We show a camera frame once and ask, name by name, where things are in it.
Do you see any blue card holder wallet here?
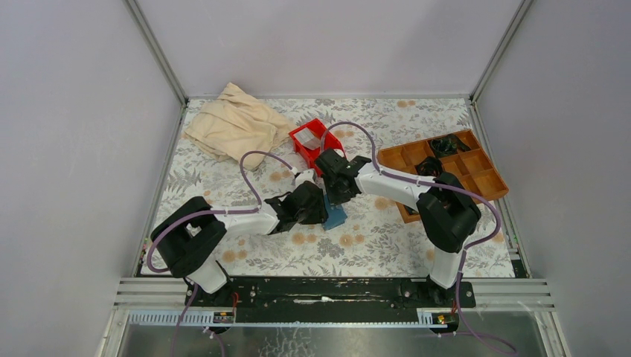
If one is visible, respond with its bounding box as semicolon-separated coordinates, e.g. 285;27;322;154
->
322;195;347;231

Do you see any red plastic bin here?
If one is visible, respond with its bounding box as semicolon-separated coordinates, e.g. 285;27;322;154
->
289;118;345;177

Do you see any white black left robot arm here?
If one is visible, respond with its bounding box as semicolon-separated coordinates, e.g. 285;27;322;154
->
147;181;328;306

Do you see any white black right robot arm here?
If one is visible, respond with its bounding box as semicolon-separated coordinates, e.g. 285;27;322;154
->
315;149;484;306

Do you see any stack of credit cards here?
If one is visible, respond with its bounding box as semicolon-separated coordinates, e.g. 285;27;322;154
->
294;127;321;150

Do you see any floral patterned table mat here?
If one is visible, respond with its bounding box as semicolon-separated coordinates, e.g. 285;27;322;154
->
141;97;516;278

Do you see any beige crumpled cloth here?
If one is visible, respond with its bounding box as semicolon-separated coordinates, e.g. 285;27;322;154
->
183;83;297;162

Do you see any black folded strap bundle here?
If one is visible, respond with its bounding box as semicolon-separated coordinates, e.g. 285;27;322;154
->
414;156;446;179

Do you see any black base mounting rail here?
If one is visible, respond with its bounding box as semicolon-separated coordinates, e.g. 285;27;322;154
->
185;277;476;324

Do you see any black coiled cable bundle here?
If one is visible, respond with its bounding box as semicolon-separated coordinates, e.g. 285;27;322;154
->
429;134;472;158

